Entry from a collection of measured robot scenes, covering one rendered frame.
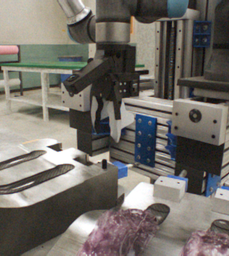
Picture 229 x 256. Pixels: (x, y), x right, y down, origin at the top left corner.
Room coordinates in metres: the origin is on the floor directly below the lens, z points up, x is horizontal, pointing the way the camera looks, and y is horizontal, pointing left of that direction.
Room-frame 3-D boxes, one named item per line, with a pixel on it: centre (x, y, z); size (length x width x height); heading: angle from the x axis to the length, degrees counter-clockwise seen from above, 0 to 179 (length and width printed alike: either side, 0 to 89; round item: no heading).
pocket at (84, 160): (0.54, 0.05, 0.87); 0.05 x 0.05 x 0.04; 43
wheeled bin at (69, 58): (8.18, 1.16, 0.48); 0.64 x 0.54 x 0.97; 53
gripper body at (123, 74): (0.62, -0.01, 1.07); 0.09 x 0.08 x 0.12; 124
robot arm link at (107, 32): (0.62, -0.01, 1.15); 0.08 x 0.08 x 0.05
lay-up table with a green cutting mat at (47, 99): (4.66, 0.73, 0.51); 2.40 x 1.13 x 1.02; 51
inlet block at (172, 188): (0.49, -0.14, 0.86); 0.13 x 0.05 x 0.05; 151
